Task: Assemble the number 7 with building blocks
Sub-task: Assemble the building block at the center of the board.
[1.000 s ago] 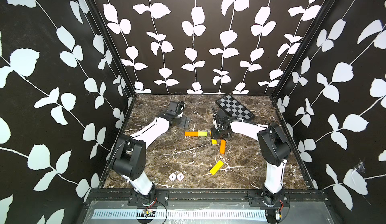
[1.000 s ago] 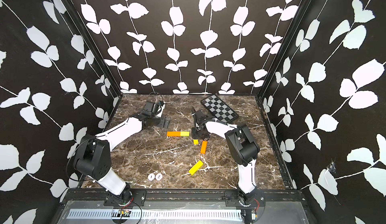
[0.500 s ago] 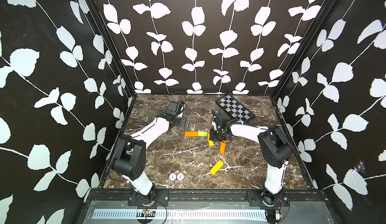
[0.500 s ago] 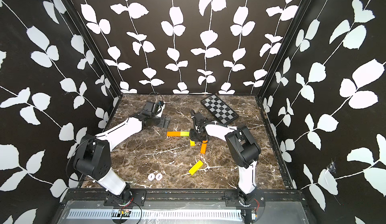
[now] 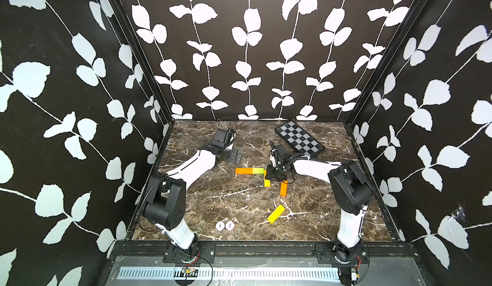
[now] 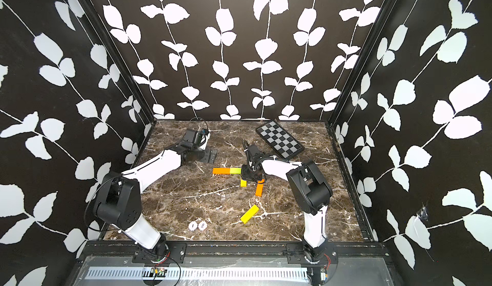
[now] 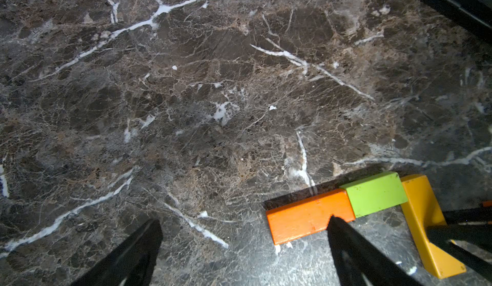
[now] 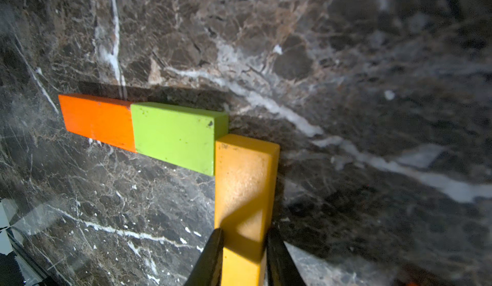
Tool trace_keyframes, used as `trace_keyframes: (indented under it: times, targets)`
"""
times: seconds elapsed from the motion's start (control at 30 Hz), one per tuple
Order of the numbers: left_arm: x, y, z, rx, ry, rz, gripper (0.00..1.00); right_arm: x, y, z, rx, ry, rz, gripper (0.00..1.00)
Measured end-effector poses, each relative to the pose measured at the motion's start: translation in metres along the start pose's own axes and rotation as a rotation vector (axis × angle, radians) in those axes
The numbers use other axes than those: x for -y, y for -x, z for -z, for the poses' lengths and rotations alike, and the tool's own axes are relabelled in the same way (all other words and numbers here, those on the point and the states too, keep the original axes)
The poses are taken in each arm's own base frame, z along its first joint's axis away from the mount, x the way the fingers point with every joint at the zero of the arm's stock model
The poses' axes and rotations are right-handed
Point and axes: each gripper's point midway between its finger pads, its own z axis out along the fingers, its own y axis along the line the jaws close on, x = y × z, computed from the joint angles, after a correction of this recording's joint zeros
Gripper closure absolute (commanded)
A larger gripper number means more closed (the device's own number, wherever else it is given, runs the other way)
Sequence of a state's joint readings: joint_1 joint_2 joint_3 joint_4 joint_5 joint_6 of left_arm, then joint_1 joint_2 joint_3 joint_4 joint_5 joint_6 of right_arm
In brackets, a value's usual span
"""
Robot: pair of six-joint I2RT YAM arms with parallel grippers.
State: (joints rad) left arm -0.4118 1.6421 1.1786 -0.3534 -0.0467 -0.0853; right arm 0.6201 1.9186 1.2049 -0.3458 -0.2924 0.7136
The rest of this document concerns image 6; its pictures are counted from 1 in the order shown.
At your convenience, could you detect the orange building block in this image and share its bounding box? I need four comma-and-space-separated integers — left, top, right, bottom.
213, 168, 231, 174
255, 179, 265, 197

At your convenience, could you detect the long yellow building block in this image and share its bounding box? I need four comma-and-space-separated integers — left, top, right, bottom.
240, 205, 259, 224

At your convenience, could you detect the green building block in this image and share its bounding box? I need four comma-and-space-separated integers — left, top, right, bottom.
229, 167, 242, 174

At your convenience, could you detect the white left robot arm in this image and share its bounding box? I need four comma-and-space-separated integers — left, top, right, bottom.
92, 146, 217, 250

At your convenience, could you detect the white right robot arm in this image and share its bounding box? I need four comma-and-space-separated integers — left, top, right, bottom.
241, 141, 333, 262

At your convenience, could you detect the black white checkerboard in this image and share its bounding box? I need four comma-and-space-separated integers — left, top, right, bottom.
255, 121, 305, 160

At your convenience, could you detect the hexagonal white sticker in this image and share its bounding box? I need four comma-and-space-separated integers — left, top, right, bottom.
198, 221, 208, 231

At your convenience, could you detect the round white sticker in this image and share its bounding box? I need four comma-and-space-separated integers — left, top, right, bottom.
188, 221, 198, 232

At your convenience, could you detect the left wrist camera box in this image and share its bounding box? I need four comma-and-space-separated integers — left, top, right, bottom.
179, 129, 210, 150

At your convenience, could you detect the white perforated rail strip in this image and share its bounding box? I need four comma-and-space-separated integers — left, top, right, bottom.
82, 266, 309, 282

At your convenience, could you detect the black front frame rail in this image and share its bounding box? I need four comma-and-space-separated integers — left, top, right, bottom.
80, 241, 391, 265

